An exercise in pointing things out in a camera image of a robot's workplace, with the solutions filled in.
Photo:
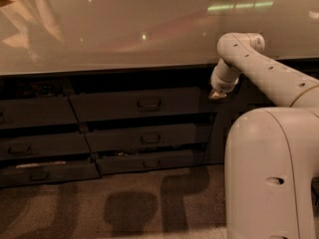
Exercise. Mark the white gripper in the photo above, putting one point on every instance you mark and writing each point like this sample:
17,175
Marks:
220,84

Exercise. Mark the dark drawer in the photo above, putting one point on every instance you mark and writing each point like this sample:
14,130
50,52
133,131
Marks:
35,112
147,136
43,145
58,171
149,161
140,104

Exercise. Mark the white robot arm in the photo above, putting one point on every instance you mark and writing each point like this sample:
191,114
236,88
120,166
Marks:
271,154

